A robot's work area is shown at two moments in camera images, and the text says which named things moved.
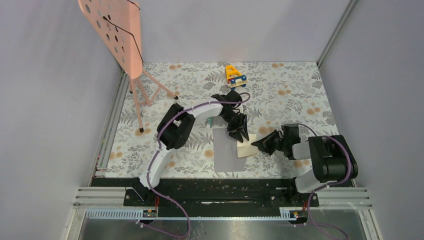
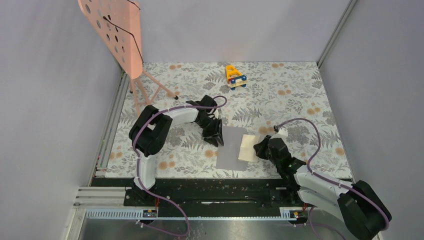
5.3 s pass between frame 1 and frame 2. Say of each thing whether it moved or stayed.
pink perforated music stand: stayed
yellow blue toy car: stayed
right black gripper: moved
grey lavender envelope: stayed
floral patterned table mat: stayed
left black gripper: moved
